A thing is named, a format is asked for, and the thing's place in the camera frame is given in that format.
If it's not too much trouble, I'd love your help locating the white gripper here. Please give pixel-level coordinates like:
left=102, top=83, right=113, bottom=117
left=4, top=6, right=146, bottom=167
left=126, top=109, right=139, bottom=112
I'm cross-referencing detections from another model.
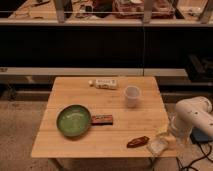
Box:
left=156, top=115, right=192, bottom=147

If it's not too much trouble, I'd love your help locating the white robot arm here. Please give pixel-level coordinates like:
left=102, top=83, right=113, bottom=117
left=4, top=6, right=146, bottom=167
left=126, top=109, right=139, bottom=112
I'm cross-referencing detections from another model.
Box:
left=157, top=96, right=213, bottom=145

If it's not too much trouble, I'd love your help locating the green ceramic bowl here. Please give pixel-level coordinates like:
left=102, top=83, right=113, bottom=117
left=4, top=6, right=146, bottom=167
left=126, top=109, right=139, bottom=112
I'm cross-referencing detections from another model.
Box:
left=56, top=105, right=91, bottom=137

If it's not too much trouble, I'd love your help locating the black box on floor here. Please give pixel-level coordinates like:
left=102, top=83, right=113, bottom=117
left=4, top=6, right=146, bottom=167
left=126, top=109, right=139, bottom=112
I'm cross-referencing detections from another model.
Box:
left=190, top=128, right=213, bottom=144

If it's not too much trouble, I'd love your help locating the translucent plastic cup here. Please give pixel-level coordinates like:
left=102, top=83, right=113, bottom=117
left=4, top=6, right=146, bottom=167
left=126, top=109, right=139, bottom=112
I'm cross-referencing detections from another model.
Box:
left=124, top=86, right=141, bottom=108

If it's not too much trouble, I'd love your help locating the red chocolate bar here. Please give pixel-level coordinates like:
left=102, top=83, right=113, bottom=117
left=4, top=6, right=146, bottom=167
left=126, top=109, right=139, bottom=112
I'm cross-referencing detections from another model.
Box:
left=92, top=115, right=113, bottom=125

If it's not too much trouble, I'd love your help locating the white lying bottle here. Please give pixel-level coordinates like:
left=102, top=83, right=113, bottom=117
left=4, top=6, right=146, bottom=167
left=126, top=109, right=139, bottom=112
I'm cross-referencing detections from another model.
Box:
left=88, top=79, right=118, bottom=90

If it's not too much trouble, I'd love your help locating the wooden table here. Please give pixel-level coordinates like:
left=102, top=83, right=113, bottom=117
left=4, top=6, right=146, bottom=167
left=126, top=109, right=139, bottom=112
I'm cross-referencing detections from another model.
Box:
left=30, top=76, right=180, bottom=171

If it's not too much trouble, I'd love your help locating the background shelf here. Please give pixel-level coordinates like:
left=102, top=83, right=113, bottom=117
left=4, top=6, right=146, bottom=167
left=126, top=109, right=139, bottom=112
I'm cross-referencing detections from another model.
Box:
left=0, top=0, right=213, bottom=27

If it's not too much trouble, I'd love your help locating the black cable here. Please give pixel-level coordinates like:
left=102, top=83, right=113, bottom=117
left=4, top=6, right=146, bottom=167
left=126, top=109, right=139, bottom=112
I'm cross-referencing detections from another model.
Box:
left=176, top=143, right=213, bottom=171

